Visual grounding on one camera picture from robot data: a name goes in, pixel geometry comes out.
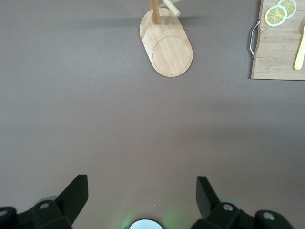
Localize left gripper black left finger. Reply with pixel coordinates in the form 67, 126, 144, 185
0, 174, 89, 229

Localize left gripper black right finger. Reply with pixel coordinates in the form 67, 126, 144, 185
190, 176, 294, 229

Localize wooden mug tree rack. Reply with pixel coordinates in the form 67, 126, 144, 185
139, 0, 194, 78

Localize brown table mat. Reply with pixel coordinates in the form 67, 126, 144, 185
0, 0, 305, 229

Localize wooden cutting board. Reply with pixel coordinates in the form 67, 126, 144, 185
249, 0, 305, 81

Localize yellow plastic fork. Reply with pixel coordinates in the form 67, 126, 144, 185
293, 18, 305, 71

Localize lemon slice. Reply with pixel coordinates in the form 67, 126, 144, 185
264, 5, 288, 28
277, 0, 297, 20

